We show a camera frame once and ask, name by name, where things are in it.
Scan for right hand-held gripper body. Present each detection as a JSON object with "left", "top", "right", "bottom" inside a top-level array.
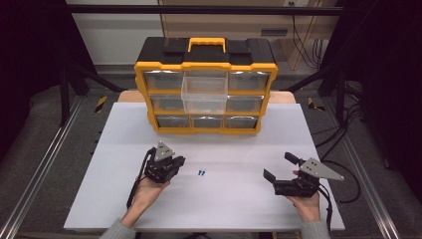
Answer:
[{"left": 273, "top": 157, "right": 345, "bottom": 199}]

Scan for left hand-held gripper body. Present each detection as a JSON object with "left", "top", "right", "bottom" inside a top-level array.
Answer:
[{"left": 143, "top": 141, "right": 177, "bottom": 184}]

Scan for clear plastic drawer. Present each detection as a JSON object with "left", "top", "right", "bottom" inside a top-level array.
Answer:
[{"left": 180, "top": 71, "right": 229, "bottom": 116}]

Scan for yellow black organizer cabinet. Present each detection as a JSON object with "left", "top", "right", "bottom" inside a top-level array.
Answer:
[{"left": 133, "top": 37, "right": 279, "bottom": 135}]

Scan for person's right hand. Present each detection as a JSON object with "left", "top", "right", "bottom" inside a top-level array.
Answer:
[{"left": 285, "top": 169, "right": 322, "bottom": 223}]

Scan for person's left hand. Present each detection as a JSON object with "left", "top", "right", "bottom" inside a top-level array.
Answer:
[{"left": 131, "top": 176, "right": 171, "bottom": 211}]

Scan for white board sheet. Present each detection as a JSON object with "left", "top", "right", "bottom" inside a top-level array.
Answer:
[{"left": 63, "top": 102, "right": 346, "bottom": 232}]

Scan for yellow black tape marker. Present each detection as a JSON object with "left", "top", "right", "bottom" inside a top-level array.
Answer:
[
  {"left": 307, "top": 97, "right": 326, "bottom": 113},
  {"left": 95, "top": 96, "right": 108, "bottom": 114}
]

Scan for wooden table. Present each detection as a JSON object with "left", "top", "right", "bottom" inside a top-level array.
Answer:
[{"left": 117, "top": 90, "right": 297, "bottom": 105}]

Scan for black metal stand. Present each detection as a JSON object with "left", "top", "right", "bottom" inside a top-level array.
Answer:
[
  {"left": 285, "top": 63, "right": 347, "bottom": 125},
  {"left": 59, "top": 61, "right": 125, "bottom": 127}
]

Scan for set of clear drawers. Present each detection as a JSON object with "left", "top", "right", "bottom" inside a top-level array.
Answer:
[{"left": 142, "top": 70, "right": 271, "bottom": 129}]

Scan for dark curtain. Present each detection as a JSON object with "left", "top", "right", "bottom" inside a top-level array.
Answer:
[
  {"left": 326, "top": 0, "right": 422, "bottom": 193},
  {"left": 0, "top": 0, "right": 98, "bottom": 157}
]

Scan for light wooden cabinet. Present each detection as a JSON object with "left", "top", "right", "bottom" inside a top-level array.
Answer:
[{"left": 158, "top": 0, "right": 339, "bottom": 71}]

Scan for black horizontal bar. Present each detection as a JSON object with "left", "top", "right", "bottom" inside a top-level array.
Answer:
[{"left": 64, "top": 4, "right": 344, "bottom": 17}]

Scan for right hand-held gripper cable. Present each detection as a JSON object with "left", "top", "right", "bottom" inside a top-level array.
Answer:
[{"left": 316, "top": 159, "right": 361, "bottom": 231}]

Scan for hand-held gripper cable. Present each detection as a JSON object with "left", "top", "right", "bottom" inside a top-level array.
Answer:
[
  {"left": 316, "top": 159, "right": 361, "bottom": 231},
  {"left": 126, "top": 147, "right": 157, "bottom": 210}
]

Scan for left hand-held gripper cable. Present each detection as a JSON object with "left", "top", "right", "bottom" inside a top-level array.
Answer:
[{"left": 126, "top": 147, "right": 157, "bottom": 210}]

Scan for black floor cables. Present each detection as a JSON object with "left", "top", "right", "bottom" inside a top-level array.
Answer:
[{"left": 312, "top": 79, "right": 366, "bottom": 160}]

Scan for aluminium floor rail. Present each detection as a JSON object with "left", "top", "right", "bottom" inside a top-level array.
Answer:
[
  {"left": 0, "top": 96, "right": 84, "bottom": 239},
  {"left": 322, "top": 99, "right": 402, "bottom": 239}
]

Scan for hanging black cables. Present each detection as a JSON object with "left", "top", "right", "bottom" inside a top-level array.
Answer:
[{"left": 292, "top": 4, "right": 324, "bottom": 71}]

